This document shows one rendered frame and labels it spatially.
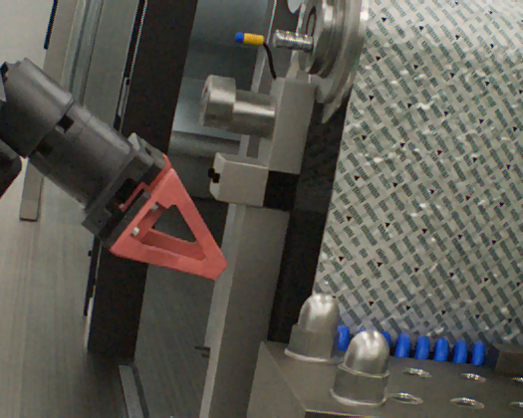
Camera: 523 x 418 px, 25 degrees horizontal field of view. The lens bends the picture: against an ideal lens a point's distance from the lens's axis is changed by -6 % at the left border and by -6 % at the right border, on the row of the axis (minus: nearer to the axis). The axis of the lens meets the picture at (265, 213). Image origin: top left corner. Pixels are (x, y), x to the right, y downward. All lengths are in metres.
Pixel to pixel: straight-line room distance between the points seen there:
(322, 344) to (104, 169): 0.19
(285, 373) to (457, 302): 0.20
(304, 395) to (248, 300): 0.25
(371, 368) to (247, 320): 0.26
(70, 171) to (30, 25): 5.59
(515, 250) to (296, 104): 0.20
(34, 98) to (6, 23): 5.60
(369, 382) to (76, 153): 0.26
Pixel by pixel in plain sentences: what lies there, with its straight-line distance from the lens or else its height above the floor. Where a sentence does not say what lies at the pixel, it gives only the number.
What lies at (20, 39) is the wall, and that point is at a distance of 6.43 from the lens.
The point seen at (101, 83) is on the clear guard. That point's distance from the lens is 1.90.
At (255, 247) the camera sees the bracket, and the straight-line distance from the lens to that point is 0.97.
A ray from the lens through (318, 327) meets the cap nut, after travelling 0.83.
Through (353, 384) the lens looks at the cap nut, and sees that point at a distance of 0.74.
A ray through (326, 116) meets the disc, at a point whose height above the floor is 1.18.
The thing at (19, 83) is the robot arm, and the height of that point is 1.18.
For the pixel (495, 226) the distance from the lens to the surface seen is 0.93.
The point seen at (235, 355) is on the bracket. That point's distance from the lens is 0.99.
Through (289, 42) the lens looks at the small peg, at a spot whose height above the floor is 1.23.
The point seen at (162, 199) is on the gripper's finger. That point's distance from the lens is 0.82.
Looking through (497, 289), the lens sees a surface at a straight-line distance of 0.94.
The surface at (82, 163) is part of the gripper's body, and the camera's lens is 0.84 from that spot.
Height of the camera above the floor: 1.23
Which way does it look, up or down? 8 degrees down
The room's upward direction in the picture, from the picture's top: 11 degrees clockwise
